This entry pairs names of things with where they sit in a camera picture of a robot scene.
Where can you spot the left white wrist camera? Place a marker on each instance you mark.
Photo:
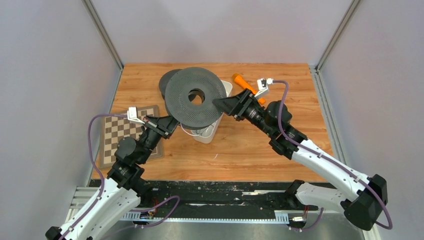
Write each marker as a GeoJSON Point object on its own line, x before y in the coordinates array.
{"type": "Point", "coordinates": [132, 116]}

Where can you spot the white oblong tray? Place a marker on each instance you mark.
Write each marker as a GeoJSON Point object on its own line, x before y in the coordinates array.
{"type": "Point", "coordinates": [206, 135]}

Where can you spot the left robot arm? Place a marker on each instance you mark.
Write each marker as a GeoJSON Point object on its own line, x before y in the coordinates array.
{"type": "Point", "coordinates": [123, 188]}

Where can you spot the aluminium frame post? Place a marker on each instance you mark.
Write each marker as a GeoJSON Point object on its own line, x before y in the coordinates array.
{"type": "Point", "coordinates": [351, 10]}
{"type": "Point", "coordinates": [94, 15]}

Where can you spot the left aluminium frame post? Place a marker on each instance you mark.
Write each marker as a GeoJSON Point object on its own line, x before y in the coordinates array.
{"type": "Point", "coordinates": [94, 15]}

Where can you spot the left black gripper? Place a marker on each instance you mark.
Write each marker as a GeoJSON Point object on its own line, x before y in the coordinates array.
{"type": "Point", "coordinates": [165, 124]}

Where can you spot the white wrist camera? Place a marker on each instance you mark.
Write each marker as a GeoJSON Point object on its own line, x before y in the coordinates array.
{"type": "Point", "coordinates": [132, 116]}
{"type": "Point", "coordinates": [263, 87]}

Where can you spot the wooden chessboard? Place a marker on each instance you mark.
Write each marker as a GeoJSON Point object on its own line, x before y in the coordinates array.
{"type": "Point", "coordinates": [116, 128]}

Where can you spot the black spool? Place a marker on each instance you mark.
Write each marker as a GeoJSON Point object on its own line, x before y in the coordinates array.
{"type": "Point", "coordinates": [163, 82]}
{"type": "Point", "coordinates": [189, 97]}

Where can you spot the orange flashlight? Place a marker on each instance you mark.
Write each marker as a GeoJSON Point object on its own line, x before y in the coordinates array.
{"type": "Point", "coordinates": [239, 80]}

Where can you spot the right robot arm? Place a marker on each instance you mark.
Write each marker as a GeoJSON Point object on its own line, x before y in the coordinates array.
{"type": "Point", "coordinates": [362, 199]}

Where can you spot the right aluminium frame post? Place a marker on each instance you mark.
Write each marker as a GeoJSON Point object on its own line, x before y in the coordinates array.
{"type": "Point", "coordinates": [351, 10]}

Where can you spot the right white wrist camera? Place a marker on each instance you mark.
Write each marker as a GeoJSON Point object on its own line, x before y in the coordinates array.
{"type": "Point", "coordinates": [263, 87]}

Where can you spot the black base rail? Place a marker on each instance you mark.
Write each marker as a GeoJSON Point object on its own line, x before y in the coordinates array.
{"type": "Point", "coordinates": [220, 202]}

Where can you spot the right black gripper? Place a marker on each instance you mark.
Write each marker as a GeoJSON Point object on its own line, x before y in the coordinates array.
{"type": "Point", "coordinates": [237, 105]}

